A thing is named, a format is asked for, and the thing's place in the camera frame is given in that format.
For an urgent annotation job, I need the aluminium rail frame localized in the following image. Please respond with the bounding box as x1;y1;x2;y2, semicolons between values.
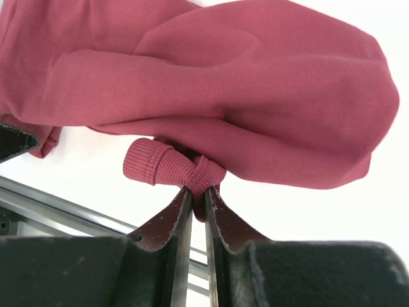
1;177;210;306

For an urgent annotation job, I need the red tank top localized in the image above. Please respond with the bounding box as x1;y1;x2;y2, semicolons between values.
1;1;399;219

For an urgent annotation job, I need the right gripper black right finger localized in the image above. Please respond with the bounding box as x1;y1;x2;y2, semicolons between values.
205;187;408;307

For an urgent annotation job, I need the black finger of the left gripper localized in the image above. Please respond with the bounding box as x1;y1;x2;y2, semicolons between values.
0;123;40;163

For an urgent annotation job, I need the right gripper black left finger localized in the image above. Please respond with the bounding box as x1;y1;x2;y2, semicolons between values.
1;189;192;306

